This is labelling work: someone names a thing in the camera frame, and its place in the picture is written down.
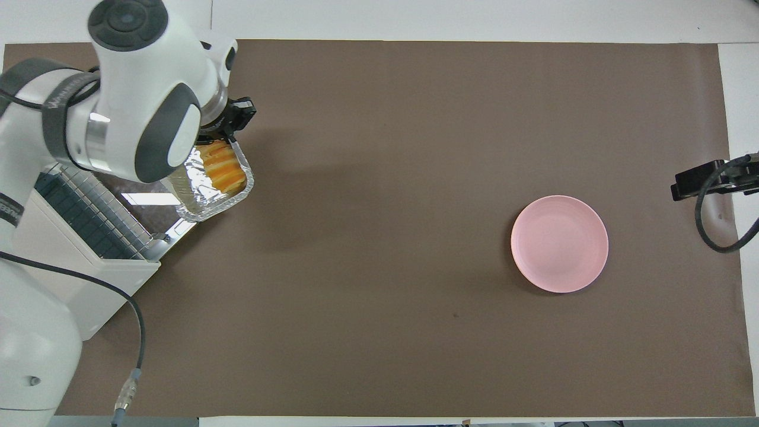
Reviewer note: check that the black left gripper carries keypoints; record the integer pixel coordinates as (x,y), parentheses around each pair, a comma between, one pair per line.
(234,114)

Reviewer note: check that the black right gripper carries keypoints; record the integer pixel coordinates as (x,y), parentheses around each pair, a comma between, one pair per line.
(744,175)

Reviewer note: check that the orange sliced bread loaf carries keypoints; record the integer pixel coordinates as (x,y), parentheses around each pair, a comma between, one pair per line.
(228,175)

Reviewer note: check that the aluminium foil tray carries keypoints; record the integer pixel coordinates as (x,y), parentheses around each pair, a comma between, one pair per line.
(201,201)

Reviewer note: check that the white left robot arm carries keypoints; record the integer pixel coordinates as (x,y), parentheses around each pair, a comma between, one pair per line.
(136,71)

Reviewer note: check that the glass oven door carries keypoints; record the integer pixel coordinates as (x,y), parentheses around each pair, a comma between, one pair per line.
(148,216)

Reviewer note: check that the beige toaster oven body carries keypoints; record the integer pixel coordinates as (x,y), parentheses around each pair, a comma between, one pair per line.
(89,290)

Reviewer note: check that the pink round plate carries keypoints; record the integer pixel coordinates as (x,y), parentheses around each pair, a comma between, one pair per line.
(560,244)

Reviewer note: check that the brown table mat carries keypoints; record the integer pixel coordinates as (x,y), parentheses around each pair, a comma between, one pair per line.
(385,237)

